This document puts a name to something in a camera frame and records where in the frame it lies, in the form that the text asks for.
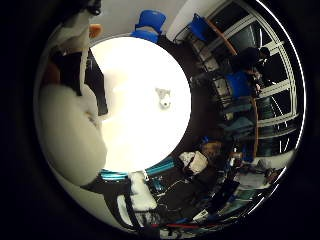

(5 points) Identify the white black plush penguin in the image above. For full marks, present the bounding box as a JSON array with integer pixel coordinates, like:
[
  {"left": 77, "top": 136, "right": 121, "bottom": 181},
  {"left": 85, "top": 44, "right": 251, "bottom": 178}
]
[{"left": 34, "top": 13, "right": 109, "bottom": 188}]

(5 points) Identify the white cluttered desk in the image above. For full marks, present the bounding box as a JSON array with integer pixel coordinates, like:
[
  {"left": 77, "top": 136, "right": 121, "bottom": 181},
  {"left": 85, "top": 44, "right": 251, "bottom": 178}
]
[{"left": 234, "top": 166, "right": 284, "bottom": 191}]

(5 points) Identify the small white plush toy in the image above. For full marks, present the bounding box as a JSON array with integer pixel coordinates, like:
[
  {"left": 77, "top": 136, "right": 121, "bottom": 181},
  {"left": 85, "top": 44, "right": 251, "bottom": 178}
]
[{"left": 154, "top": 87, "right": 173, "bottom": 110}]

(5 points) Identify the person in dark clothes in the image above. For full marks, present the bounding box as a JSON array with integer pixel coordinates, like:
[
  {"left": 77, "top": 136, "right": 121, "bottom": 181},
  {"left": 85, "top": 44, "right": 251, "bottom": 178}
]
[{"left": 229, "top": 46, "right": 272, "bottom": 73}]

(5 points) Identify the metal shelf rack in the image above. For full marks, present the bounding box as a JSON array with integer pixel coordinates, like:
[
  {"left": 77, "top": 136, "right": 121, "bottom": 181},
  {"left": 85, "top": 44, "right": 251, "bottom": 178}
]
[{"left": 189, "top": 36, "right": 234, "bottom": 118}]

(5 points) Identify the cyan aluminium frame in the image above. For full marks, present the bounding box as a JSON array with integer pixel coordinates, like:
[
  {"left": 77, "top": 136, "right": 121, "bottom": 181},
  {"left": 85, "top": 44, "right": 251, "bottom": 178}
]
[{"left": 99, "top": 156, "right": 176, "bottom": 181}]

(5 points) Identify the orange wooden handrail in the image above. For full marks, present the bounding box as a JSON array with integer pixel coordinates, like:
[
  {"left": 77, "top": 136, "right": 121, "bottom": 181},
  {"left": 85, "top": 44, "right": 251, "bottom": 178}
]
[{"left": 204, "top": 18, "right": 261, "bottom": 159}]

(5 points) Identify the blue grey cloth pile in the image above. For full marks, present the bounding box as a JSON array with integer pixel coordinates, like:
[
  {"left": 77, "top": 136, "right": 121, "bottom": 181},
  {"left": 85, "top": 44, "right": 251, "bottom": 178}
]
[{"left": 223, "top": 114, "right": 258, "bottom": 138}]

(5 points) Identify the thin white cable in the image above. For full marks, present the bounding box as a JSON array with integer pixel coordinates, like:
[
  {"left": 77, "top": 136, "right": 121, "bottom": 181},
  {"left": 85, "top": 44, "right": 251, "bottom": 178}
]
[{"left": 156, "top": 178, "right": 191, "bottom": 208}]

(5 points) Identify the white fluffy cloth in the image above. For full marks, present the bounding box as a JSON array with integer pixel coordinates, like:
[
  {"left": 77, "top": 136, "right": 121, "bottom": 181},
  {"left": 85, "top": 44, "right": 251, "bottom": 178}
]
[{"left": 128, "top": 171, "right": 158, "bottom": 212}]

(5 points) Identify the brown furry bundle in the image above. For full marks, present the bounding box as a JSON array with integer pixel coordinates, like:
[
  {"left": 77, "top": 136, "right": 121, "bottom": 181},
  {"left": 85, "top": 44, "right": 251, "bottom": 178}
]
[{"left": 201, "top": 141, "right": 224, "bottom": 161}]

